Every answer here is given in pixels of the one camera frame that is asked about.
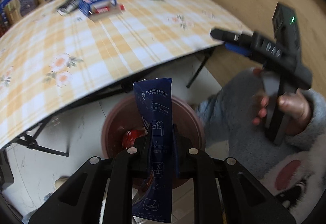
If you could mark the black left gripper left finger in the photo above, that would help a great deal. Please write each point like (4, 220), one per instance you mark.
(99, 191)

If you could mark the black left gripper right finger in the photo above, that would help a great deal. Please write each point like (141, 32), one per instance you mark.
(224, 190)

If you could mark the blue luckin coffee sachet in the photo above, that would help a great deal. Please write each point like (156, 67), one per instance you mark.
(154, 103)

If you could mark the dark red round trash bin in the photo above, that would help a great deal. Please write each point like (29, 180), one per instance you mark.
(125, 117)

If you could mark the person's right hand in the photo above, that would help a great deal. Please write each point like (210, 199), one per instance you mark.
(294, 105)

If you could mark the black folding table leg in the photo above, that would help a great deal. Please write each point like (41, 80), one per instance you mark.
(206, 55)

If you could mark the fluffy grey right sleeve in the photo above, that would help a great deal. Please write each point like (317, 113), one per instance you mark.
(294, 172)

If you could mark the yellow plaid floral tablecloth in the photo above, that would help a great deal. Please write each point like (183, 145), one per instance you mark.
(49, 61)

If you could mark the blue cigarette carton box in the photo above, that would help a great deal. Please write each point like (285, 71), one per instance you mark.
(90, 7)

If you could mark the black white printed pouch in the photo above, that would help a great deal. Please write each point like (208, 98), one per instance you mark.
(68, 7)

